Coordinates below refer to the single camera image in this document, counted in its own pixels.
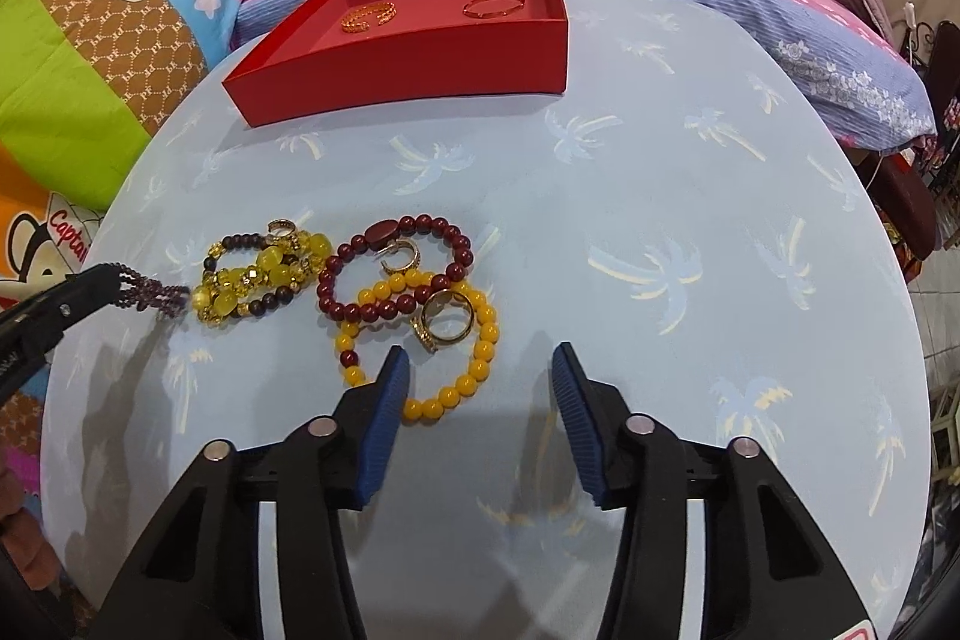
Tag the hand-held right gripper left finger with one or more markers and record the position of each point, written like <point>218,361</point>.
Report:
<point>386,430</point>

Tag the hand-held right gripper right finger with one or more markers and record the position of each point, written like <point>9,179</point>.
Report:
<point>581,430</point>

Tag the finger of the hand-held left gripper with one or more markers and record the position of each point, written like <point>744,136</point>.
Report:
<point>56,314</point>
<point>94,274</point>

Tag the small gold hoop earring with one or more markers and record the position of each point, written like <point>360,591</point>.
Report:
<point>414,254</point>
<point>271,227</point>

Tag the red cardboard box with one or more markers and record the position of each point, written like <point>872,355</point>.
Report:
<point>420,66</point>

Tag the cartoon monkey printed blanket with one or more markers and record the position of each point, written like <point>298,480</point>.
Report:
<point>112,48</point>

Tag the dark red wooden furniture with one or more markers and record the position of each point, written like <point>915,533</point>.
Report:
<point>911,205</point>

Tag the rose gold bangle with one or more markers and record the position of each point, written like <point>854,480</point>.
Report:
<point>464,6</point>

